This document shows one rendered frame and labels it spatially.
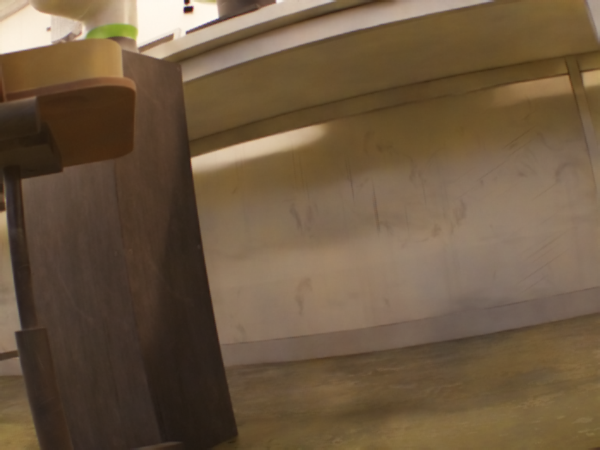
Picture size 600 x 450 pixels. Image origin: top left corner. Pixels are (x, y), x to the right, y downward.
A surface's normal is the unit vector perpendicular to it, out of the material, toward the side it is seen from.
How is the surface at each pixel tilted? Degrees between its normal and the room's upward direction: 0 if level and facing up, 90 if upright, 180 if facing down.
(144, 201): 90
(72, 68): 90
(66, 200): 90
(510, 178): 90
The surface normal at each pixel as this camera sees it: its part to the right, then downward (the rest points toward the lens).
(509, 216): -0.34, 0.00
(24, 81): 0.29, -0.10
